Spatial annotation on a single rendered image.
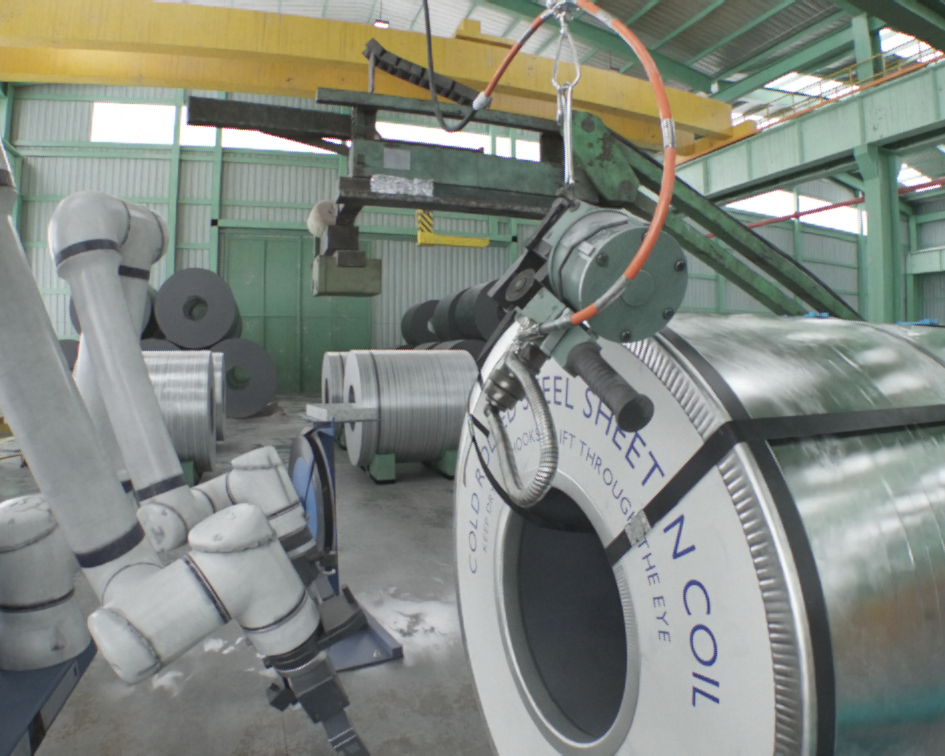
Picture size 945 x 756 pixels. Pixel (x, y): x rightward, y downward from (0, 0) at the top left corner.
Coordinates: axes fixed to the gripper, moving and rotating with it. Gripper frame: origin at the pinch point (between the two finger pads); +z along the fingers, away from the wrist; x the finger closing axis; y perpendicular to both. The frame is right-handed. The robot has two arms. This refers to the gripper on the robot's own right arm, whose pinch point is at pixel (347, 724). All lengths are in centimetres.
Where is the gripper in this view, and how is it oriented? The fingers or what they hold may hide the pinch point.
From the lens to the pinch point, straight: 85.8
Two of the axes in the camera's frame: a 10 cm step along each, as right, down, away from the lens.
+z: 3.1, 9.0, 3.0
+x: 4.4, 1.5, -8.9
